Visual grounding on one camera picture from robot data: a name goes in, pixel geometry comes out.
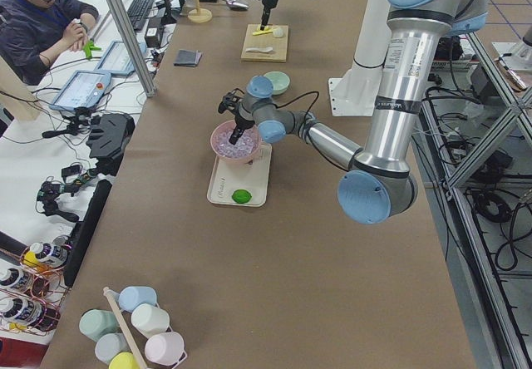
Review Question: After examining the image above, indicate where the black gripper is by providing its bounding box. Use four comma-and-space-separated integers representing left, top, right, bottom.
259, 6, 273, 31
229, 111, 253, 145

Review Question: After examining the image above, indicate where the white ceramic spoon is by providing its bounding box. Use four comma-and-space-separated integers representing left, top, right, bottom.
244, 47, 274, 54

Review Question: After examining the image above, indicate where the cream serving tray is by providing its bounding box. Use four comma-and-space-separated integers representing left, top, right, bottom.
207, 143, 272, 207

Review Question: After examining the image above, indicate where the blue teach pendant near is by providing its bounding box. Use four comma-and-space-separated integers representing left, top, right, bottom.
49, 70, 111, 111

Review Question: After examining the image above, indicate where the blue teach pendant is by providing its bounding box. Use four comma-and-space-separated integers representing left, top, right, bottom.
95, 40, 135, 77
49, 70, 111, 111

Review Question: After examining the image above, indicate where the metal ice scoop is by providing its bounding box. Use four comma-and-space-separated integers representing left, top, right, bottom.
221, 0, 249, 11

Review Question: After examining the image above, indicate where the wooden mug tree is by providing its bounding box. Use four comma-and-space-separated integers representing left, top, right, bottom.
187, 0, 212, 23

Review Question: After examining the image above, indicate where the black keyboard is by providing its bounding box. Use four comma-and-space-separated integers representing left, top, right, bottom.
126, 0, 155, 32

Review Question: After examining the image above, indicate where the seated person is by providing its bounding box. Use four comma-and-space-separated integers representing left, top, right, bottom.
1, 0, 99, 86

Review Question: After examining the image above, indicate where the bamboo cutting board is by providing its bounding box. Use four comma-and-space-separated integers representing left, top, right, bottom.
240, 24, 289, 62

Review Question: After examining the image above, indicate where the black monitor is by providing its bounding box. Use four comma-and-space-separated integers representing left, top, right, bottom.
63, 180, 112, 288

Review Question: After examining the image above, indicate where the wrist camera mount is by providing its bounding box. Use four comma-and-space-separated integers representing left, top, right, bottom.
218, 88, 244, 115

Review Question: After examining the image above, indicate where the pastel cup rack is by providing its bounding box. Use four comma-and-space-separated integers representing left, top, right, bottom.
79, 286, 188, 368

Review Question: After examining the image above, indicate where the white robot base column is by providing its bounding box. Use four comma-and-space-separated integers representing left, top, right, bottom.
328, 0, 391, 116

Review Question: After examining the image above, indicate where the green lime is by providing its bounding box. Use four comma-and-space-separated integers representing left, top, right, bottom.
231, 189, 253, 204

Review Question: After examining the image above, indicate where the copper wire bottle rack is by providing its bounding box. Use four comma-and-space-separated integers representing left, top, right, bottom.
1, 242, 71, 337

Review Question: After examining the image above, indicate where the pink bowl of ice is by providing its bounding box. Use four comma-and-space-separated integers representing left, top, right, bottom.
210, 121, 262, 164

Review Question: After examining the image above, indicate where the mint green bowl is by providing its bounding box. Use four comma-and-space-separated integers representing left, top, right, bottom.
264, 71, 291, 96

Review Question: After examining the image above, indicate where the blue teach pendant far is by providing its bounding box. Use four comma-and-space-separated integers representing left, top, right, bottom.
95, 40, 135, 77

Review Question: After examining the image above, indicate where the aluminium frame post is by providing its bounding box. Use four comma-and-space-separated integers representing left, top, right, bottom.
106, 0, 156, 98

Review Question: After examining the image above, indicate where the yellow plastic knife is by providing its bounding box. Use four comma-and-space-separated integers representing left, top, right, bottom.
252, 29, 273, 36

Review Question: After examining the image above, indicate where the grey folded cloth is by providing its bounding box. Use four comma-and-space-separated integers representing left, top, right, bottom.
173, 49, 203, 67

